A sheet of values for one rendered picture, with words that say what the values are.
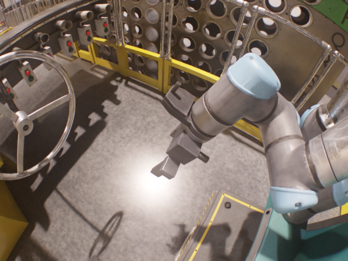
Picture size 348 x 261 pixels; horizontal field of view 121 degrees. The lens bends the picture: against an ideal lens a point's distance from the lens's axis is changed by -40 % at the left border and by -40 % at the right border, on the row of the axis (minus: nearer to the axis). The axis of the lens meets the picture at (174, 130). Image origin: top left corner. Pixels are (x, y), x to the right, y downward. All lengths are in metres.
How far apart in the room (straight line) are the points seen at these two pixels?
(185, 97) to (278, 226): 0.43
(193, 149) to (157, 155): 0.96
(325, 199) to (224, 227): 0.56
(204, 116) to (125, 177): 1.00
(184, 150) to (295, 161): 0.19
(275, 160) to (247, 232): 0.69
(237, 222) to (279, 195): 0.66
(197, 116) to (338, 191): 0.35
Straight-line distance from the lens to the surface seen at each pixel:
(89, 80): 2.03
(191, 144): 0.31
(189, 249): 0.83
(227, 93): 0.24
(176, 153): 0.32
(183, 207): 1.15
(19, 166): 0.59
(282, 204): 0.25
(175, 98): 0.30
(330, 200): 0.44
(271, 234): 0.51
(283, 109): 0.30
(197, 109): 0.28
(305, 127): 0.49
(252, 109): 0.25
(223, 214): 0.87
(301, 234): 0.59
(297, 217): 0.52
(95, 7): 1.42
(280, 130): 0.28
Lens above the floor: 1.14
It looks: 56 degrees down
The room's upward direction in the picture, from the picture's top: 7 degrees clockwise
